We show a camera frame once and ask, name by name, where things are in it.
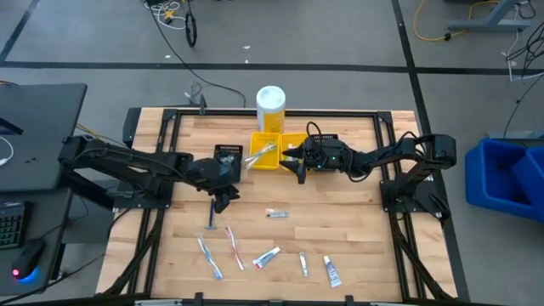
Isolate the grey stand leg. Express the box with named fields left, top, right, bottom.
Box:
left=446, top=0, right=532, bottom=34

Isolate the black looped cable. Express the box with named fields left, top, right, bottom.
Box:
left=184, top=0, right=199, bottom=48

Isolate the long black floor cable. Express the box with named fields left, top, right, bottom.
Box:
left=146, top=0, right=247, bottom=108

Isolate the blue toothbrush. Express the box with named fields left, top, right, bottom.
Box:
left=196, top=235, right=224, bottom=281
left=244, top=143, right=278, bottom=167

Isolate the yellow plastic basket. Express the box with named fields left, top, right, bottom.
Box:
left=280, top=132, right=308, bottom=172
left=248, top=130, right=281, bottom=170

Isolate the red toothbrush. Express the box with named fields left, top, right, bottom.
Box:
left=224, top=225, right=246, bottom=272

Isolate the white yellow wipes canister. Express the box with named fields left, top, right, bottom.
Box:
left=256, top=85, right=286, bottom=134

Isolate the dark blue disposable razor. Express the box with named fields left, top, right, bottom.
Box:
left=204, top=198, right=218, bottom=231

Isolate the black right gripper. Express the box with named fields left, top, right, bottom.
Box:
left=281, top=134, right=354, bottom=185

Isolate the black cable bundle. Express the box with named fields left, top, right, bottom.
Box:
left=503, top=20, right=544, bottom=139

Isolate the thin yellow cable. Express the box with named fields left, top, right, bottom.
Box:
left=75, top=122, right=131, bottom=148

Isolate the black side desk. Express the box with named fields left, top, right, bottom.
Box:
left=0, top=82, right=88, bottom=297

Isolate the black backlit keyboard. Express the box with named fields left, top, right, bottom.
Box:
left=0, top=200, right=26, bottom=250

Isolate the white toothpaste tube red end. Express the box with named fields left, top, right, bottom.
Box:
left=252, top=246, right=281, bottom=271

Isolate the blue plastic bin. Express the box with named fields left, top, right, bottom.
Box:
left=464, top=136, right=544, bottom=223
left=511, top=146, right=544, bottom=213

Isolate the black aluminium table frame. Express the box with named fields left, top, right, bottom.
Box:
left=99, top=108, right=458, bottom=303

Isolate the dark desk device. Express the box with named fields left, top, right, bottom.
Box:
left=0, top=116, right=25, bottom=136

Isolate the yellow floor cable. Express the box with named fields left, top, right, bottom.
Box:
left=413, top=0, right=502, bottom=43

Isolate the black computer mouse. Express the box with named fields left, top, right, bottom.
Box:
left=10, top=238, right=46, bottom=281

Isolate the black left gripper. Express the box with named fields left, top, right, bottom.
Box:
left=186, top=156, right=242, bottom=214

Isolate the white cable bundle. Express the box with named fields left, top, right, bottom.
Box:
left=143, top=0, right=188, bottom=31

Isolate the white desk cable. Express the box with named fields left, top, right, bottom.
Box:
left=0, top=135, right=15, bottom=167

